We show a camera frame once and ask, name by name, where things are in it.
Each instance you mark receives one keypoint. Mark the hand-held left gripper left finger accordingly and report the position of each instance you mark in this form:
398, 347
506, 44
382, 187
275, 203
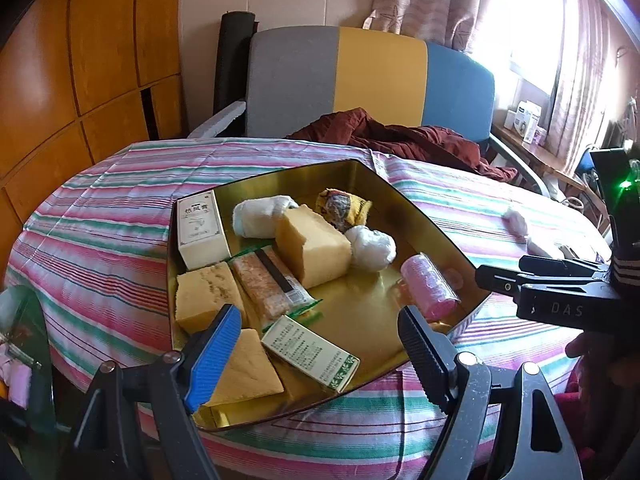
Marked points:
215, 355

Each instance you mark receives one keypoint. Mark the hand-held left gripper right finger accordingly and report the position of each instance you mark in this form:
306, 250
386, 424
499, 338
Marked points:
425, 355

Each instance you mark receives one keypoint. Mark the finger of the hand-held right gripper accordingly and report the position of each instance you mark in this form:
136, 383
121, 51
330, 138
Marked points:
500, 282
560, 265

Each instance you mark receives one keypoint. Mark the yellow sponge piece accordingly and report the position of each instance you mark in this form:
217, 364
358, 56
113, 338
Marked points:
205, 295

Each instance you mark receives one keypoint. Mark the pink plastic bag roll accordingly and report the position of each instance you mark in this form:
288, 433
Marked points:
430, 285

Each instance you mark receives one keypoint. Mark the gold metal tray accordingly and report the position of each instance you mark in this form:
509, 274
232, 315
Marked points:
370, 305

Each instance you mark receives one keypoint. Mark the orange snack packet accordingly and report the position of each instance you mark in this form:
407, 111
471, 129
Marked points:
260, 280

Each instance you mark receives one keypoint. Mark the white plastic bag ball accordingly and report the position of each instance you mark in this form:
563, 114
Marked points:
370, 250

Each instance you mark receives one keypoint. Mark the thick yellow sponge block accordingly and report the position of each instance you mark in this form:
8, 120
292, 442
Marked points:
310, 250

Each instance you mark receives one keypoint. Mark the yellow patterned cloth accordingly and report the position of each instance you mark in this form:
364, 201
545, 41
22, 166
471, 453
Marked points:
345, 207

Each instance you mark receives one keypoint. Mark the person's right hand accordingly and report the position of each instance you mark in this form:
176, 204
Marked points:
585, 346

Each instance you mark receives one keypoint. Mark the flat yellow sponge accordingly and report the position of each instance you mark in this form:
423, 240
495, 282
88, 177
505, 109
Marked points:
250, 370

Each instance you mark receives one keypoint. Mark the small green white box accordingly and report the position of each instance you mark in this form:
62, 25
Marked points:
310, 355

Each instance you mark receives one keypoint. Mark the wooden shelf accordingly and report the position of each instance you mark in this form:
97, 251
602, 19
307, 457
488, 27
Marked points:
540, 152

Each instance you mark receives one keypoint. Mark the tall white carton box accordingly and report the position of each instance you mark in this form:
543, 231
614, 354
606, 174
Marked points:
200, 230

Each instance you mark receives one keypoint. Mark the white appliance box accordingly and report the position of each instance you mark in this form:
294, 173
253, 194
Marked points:
525, 120

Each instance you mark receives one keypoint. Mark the dark red cloth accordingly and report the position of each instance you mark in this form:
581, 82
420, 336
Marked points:
400, 142

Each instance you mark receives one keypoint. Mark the striped pink green tablecloth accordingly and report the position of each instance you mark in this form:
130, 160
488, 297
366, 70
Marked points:
100, 220

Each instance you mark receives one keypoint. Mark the green glass side table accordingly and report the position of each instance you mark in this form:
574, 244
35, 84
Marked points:
30, 320

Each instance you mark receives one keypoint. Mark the pink patterned curtain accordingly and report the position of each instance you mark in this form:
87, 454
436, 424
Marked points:
430, 0
580, 70

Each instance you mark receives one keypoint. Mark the pink packet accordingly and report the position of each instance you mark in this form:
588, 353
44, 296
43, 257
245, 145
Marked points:
15, 382

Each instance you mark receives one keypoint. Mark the grey yellow blue chair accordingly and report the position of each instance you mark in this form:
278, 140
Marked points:
300, 75

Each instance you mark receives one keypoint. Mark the black rolled mat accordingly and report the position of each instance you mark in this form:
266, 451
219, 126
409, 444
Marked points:
232, 60

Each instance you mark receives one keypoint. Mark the wooden wardrobe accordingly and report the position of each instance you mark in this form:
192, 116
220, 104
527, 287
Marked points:
75, 60

